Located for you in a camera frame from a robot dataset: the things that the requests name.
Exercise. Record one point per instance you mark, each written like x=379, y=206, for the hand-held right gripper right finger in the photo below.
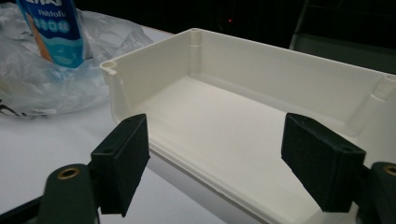
x=320, y=161

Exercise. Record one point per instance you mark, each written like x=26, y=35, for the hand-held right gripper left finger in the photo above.
x=120, y=161

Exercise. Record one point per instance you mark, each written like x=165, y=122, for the white plastic storage bin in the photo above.
x=230, y=124

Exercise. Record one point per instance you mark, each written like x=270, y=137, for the clear plastic bag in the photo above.
x=46, y=77

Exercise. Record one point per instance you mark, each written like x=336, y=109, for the blue snack packet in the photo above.
x=57, y=34

